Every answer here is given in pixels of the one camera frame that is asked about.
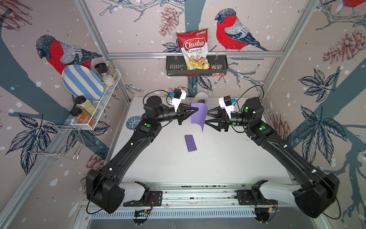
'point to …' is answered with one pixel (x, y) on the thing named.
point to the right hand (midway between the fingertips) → (205, 117)
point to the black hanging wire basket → (218, 67)
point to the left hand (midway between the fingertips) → (198, 107)
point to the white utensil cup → (200, 97)
